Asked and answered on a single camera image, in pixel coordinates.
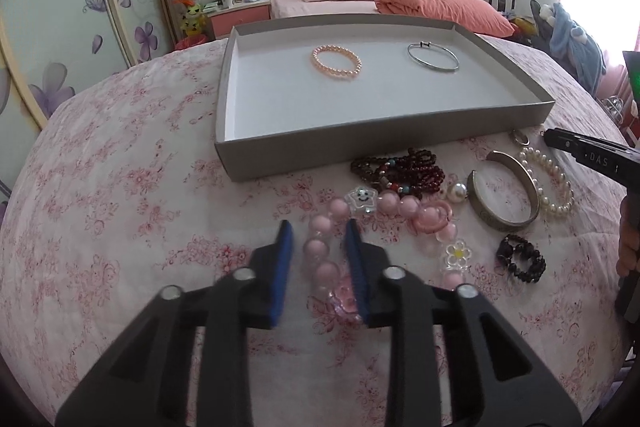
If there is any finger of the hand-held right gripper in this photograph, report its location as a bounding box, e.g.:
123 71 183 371
544 128 640 182

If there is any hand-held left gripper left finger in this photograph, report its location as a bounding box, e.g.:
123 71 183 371
55 220 296 427

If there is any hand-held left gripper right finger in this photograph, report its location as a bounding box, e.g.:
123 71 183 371
345 219 583 427

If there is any large pink bead bracelet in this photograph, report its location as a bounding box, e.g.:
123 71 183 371
301 189 473 325

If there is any white pearl bracelet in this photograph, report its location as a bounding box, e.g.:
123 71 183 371
518 147 576 222

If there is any wide silver cuff bangle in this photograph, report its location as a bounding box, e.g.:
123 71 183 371
466 150 541 228

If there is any dark red bead bracelet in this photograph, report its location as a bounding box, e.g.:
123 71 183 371
350 148 447 200

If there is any big pearl pendant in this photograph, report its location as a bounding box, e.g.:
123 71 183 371
446 174 469 202

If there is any black bead bracelet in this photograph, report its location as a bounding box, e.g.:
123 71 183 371
496 234 547 284

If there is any grey cardboard tray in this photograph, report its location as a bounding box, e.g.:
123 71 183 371
214 13 557 182

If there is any person's right hand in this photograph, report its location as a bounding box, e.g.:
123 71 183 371
617 206 640 277

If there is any blue clothing pile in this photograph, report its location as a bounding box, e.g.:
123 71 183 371
547 2 608 98

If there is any pink floral quilt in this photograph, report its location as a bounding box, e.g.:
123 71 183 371
0 34 640 427

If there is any thin silver bangle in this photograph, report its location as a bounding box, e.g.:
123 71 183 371
406 40 460 72

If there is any pink nightstand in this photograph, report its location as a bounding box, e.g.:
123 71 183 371
206 2 272 40

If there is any wardrobe with purple flower doors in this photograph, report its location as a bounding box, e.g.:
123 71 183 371
0 0 176 208

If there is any pink pearl bracelet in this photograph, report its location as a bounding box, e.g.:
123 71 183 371
311 46 362 80

